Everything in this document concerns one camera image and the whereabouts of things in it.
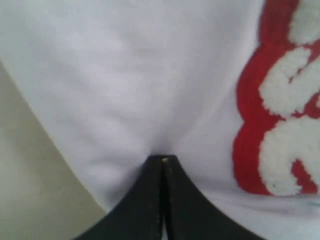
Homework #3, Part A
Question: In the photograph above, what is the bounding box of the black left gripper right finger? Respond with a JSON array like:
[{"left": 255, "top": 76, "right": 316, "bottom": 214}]
[{"left": 161, "top": 155, "right": 260, "bottom": 240}]

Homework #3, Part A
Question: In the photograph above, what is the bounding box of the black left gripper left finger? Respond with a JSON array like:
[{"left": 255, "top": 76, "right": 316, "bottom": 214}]
[{"left": 75, "top": 155, "right": 163, "bottom": 240}]

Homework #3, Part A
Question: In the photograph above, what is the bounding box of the white t-shirt red lettering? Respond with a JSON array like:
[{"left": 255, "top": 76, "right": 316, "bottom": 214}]
[{"left": 0, "top": 0, "right": 320, "bottom": 240}]

